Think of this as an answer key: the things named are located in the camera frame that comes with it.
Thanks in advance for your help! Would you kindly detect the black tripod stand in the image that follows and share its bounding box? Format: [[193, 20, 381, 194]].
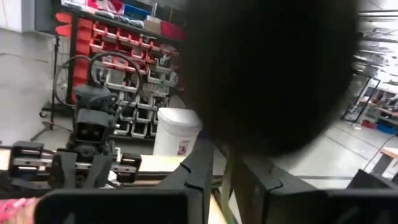
[[30, 35, 74, 141]]

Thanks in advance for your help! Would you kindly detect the red artificial flower bunch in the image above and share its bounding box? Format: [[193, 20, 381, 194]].
[[180, 0, 361, 224]]

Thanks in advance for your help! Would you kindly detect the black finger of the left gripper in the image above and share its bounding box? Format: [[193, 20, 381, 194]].
[[83, 155, 113, 187], [48, 152, 78, 189]]

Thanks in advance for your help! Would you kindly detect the white plastic bin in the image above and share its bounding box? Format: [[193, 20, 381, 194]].
[[152, 107, 203, 156]]

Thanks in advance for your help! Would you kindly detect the rack of red parts bins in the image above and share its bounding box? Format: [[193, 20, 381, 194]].
[[54, 0, 189, 139]]

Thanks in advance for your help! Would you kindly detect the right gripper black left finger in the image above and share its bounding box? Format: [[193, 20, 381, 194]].
[[155, 138, 215, 224]]

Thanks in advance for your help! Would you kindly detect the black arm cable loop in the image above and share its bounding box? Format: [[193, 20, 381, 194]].
[[52, 51, 144, 110]]

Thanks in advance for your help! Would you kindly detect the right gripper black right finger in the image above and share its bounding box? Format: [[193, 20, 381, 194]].
[[231, 154, 317, 224]]

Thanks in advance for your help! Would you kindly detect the pink artificial flower bunch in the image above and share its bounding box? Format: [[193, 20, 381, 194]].
[[0, 197, 40, 224]]

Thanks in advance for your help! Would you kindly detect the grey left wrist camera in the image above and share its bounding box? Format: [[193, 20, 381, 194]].
[[73, 108, 116, 147]]

